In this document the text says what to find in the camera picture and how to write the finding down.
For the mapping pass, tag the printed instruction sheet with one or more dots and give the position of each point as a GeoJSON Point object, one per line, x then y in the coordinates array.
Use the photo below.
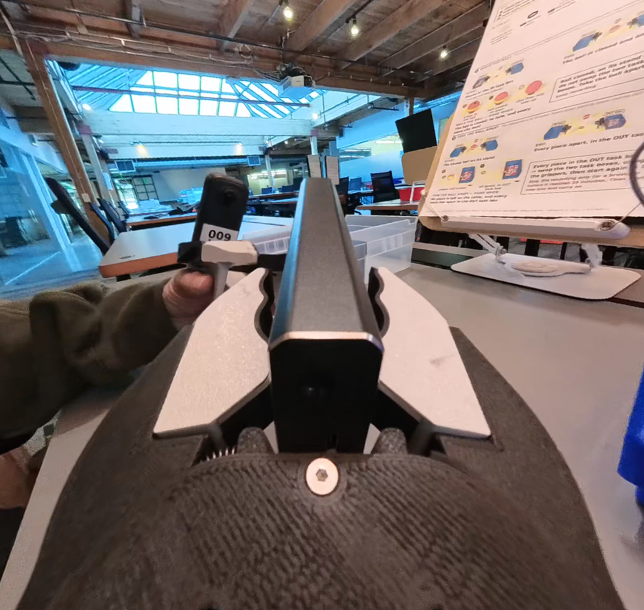
{"type": "Point", "coordinates": [553, 91]}

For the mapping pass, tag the ceiling projector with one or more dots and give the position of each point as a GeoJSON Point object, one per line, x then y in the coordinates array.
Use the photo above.
{"type": "Point", "coordinates": [297, 84]}

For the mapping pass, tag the person's left hand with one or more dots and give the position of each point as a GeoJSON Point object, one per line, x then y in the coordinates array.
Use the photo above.
{"type": "Point", "coordinates": [186, 298]}

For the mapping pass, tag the white standing board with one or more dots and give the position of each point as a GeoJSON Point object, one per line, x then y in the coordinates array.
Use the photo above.
{"type": "Point", "coordinates": [332, 168]}
{"type": "Point", "coordinates": [315, 167]}

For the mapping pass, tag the tan board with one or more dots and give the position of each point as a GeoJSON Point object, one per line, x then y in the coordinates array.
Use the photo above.
{"type": "Point", "coordinates": [420, 172]}

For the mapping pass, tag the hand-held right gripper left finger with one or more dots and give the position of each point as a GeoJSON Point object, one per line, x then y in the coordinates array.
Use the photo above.
{"type": "Point", "coordinates": [221, 363]}

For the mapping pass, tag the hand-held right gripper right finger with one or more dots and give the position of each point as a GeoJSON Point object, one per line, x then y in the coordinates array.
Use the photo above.
{"type": "Point", "coordinates": [427, 358]}

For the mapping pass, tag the black monitor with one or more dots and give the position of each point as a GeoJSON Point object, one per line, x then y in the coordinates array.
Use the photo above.
{"type": "Point", "coordinates": [416, 129]}

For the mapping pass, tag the red bin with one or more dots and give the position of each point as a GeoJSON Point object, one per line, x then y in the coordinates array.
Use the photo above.
{"type": "Point", "coordinates": [408, 193]}

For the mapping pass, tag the grey topped table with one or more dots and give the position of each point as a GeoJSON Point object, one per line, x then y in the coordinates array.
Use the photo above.
{"type": "Point", "coordinates": [151, 247]}

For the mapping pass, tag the black angled stand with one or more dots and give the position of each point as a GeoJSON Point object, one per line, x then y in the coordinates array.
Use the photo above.
{"type": "Point", "coordinates": [75, 212]}

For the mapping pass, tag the grey desk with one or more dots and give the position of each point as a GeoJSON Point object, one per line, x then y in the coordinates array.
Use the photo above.
{"type": "Point", "coordinates": [528, 368]}

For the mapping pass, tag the black office chair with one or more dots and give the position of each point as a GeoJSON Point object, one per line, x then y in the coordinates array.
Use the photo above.
{"type": "Point", "coordinates": [383, 183]}

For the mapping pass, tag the clear plastic bin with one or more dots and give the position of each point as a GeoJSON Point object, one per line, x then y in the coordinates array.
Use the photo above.
{"type": "Point", "coordinates": [382, 242]}

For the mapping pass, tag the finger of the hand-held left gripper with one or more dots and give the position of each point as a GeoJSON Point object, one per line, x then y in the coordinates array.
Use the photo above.
{"type": "Point", "coordinates": [229, 252]}

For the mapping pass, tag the wooden edged table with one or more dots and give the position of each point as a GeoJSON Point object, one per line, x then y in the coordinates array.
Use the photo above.
{"type": "Point", "coordinates": [387, 206]}

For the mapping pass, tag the person's left forearm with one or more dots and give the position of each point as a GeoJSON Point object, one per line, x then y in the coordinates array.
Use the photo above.
{"type": "Point", "coordinates": [85, 338]}

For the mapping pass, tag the blue plastic bin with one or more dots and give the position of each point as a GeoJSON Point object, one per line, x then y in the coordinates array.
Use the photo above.
{"type": "Point", "coordinates": [633, 449]}

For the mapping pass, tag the wooden post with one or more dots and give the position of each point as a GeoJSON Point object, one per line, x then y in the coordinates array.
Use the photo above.
{"type": "Point", "coordinates": [55, 117]}

